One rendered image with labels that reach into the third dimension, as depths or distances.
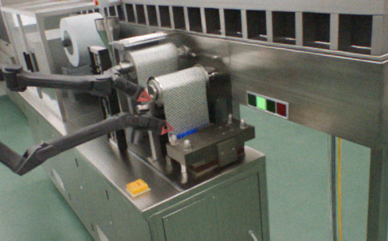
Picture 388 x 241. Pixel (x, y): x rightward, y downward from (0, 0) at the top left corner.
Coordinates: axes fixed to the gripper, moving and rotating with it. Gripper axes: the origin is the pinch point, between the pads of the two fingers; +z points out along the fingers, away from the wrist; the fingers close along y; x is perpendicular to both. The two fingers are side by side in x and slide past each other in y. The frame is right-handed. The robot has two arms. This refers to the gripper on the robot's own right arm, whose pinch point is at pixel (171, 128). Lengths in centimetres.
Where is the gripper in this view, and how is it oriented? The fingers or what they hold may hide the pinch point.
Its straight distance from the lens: 185.9
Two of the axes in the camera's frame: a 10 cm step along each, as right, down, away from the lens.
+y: 5.6, 2.4, -7.9
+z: 7.7, 1.9, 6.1
